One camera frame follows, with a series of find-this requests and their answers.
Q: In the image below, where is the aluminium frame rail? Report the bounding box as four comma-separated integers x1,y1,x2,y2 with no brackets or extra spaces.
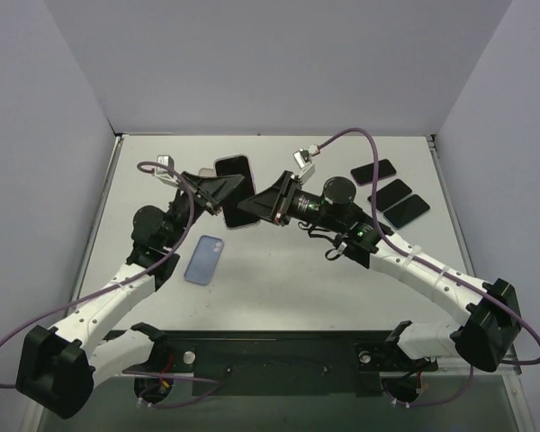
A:
35,134,523,432

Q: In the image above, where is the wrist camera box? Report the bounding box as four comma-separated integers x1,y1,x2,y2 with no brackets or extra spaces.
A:
154,155,177,186
292,145,320,185

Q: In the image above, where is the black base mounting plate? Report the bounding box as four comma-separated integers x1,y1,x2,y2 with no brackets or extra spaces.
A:
131,330,437,402

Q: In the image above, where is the black phone from beige case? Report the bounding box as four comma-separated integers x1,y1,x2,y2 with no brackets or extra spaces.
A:
375,179,413,212

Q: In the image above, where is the lavender phone case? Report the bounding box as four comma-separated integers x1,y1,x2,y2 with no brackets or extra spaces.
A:
184,235,224,286

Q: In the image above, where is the purple phone from blue case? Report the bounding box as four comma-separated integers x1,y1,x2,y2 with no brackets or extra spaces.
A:
350,158,397,186

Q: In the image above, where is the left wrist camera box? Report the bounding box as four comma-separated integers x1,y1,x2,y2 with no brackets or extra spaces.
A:
154,155,177,186

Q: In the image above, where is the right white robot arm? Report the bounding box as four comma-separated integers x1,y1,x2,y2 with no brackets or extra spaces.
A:
238,171,521,372

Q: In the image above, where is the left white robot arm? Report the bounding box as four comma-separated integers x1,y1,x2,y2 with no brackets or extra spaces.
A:
15,165,244,419

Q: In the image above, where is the beige phone case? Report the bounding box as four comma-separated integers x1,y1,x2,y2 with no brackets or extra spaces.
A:
199,167,217,177

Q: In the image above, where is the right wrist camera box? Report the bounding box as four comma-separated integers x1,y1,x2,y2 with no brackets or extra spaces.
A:
292,145,320,185

